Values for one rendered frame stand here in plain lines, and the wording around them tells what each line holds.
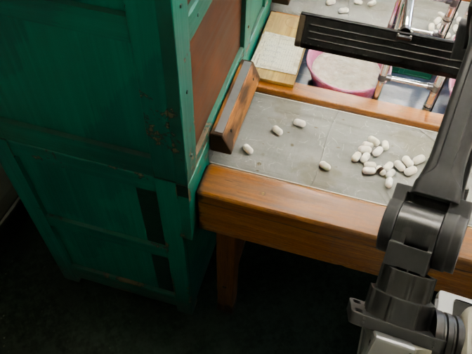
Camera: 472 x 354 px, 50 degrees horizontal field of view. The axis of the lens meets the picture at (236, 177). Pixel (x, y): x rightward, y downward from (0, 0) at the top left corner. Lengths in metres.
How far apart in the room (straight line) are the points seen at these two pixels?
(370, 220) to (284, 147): 0.32
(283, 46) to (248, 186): 0.55
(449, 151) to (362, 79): 0.96
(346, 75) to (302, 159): 0.38
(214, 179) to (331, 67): 0.59
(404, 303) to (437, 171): 0.18
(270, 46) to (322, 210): 0.61
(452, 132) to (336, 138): 0.75
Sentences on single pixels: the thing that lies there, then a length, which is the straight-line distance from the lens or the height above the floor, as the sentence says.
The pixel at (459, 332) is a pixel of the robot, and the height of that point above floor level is 1.22.
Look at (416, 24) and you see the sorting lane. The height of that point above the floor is 0.74.
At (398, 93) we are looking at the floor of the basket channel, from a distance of 1.76.
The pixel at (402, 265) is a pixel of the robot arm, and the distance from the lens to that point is 0.70.
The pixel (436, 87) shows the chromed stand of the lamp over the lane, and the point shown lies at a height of 0.85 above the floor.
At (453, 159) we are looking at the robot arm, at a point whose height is 1.30.
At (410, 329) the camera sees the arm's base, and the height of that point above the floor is 1.22.
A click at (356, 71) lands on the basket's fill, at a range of 1.70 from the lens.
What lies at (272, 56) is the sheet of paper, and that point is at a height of 0.78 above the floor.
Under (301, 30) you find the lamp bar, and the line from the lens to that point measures 1.25.
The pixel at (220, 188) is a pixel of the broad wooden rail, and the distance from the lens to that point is 1.31.
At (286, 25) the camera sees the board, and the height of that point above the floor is 0.78.
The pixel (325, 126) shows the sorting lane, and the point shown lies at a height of 0.74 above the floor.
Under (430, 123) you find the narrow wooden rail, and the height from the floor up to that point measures 0.76.
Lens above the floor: 1.83
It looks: 53 degrees down
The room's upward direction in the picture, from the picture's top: 2 degrees clockwise
